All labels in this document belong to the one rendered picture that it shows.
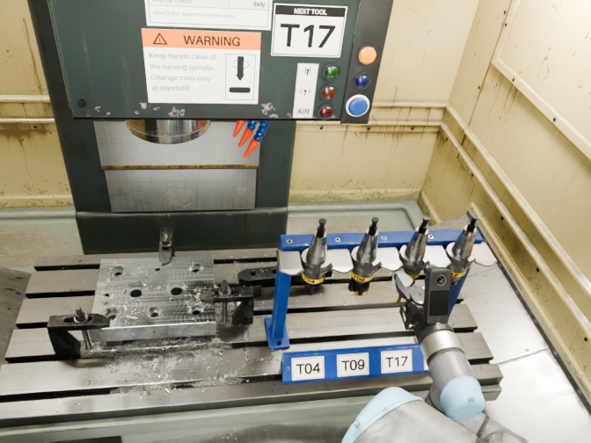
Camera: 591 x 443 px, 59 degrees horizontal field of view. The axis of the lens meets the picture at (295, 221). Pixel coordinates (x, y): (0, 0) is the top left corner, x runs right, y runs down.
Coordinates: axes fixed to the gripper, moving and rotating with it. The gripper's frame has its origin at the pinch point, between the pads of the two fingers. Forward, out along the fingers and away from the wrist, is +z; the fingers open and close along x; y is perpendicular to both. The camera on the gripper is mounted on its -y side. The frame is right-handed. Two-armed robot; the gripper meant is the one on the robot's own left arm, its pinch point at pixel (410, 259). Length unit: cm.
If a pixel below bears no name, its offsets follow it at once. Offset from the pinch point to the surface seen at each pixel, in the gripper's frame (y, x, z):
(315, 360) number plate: 24.2, -20.3, -8.9
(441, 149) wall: 31, 49, 87
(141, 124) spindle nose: -31, -56, 6
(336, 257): -2.1, -17.5, -0.6
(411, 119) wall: 21, 36, 94
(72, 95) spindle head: -44, -63, -7
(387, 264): -2.2, -6.7, -3.0
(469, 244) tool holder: -6.8, 10.9, -2.6
